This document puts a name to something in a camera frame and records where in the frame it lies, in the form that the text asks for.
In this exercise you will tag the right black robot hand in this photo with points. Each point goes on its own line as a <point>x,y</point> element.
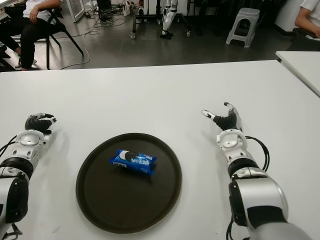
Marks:
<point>227,120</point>

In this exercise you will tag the round dark brown tray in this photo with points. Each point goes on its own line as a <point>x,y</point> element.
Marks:
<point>128,185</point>

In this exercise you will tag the blue Oreo cookie packet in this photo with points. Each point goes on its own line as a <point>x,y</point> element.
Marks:
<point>133,161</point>

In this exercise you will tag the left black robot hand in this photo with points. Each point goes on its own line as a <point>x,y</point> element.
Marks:
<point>37,123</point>

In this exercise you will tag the white side table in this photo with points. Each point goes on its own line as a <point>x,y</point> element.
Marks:
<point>302,65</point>

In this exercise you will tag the white bag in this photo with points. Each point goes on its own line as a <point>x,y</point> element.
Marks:
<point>127,8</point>

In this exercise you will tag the black armchair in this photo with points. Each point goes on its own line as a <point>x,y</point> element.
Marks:
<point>301,37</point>

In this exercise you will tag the black folding chair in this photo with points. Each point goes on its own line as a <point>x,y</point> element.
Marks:
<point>56,27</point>

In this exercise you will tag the black wheeled gantry frame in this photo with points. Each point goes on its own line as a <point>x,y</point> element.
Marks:
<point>134,22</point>

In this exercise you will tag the white humanoid robot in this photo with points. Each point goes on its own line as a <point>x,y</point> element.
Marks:
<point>167,20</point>

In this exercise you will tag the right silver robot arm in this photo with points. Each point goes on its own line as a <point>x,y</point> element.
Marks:
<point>255,192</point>

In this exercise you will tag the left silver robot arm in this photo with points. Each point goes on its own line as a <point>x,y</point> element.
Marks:
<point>13,197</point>

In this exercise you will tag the person in black trousers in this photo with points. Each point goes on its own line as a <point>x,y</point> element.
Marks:
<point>27,42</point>

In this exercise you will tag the person in white shirt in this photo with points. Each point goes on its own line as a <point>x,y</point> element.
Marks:
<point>308,15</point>

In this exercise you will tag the grey plastic stool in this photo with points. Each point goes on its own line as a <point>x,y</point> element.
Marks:
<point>243,15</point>

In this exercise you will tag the white framed glass panel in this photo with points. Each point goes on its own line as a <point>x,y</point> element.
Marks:
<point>78,10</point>

